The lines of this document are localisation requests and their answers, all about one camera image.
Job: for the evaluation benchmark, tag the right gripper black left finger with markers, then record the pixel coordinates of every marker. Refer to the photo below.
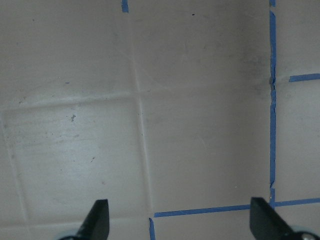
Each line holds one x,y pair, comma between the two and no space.
96,225

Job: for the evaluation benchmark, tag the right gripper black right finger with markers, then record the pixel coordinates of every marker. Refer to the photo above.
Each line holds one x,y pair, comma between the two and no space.
266,224

